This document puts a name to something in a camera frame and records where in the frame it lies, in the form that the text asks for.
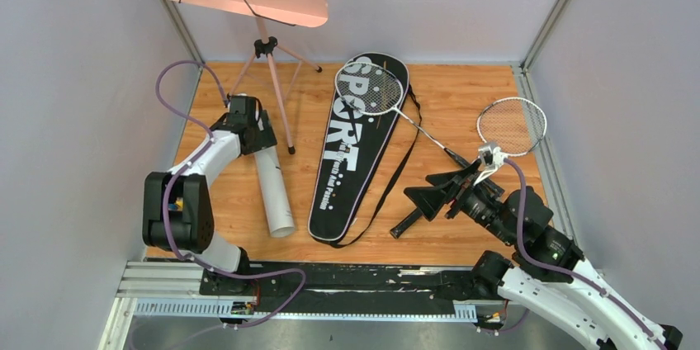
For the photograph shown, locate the white racket red strings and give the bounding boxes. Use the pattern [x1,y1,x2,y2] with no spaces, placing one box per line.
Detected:
[390,97,548,239]

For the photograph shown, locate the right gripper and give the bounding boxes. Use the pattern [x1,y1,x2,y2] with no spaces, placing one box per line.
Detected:
[401,159,515,246]

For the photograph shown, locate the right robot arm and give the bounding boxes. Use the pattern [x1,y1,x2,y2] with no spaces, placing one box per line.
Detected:
[404,163,683,349]

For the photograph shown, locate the black sport racket bag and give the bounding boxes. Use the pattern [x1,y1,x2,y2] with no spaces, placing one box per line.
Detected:
[307,52,423,249]

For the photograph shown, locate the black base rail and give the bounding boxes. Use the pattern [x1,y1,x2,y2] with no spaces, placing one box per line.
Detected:
[117,259,613,332]

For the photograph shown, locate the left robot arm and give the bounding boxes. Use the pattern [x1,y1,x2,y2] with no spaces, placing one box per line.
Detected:
[142,95,289,295]

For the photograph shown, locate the white shuttlecock tube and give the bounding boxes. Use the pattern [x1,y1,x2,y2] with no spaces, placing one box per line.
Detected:
[254,146,296,239]

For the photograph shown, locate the yellow blue toy block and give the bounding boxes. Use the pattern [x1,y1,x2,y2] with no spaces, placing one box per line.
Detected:
[168,198,183,211]

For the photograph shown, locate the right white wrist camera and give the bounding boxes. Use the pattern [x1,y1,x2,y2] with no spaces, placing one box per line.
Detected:
[473,142,508,186]

